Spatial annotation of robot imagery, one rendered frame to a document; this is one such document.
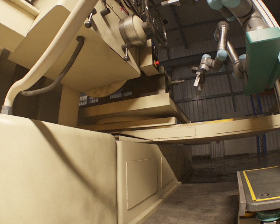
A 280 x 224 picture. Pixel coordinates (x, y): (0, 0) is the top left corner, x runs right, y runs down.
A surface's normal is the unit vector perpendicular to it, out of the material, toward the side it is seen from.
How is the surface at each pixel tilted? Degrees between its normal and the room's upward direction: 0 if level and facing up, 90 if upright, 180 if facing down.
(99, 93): 90
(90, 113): 90
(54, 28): 180
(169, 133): 90
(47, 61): 159
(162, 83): 90
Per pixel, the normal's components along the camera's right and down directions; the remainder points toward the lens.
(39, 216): 0.76, -0.17
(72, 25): 0.35, 0.66
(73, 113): 0.90, -0.12
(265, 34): -0.57, -0.21
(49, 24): 0.00, 0.97
